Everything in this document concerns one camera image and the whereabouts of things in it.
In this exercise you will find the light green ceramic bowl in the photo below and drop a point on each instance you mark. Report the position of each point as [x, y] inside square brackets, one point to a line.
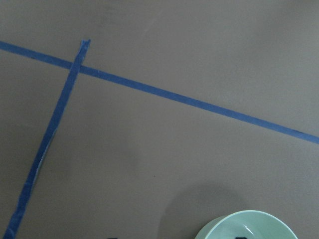
[247, 224]

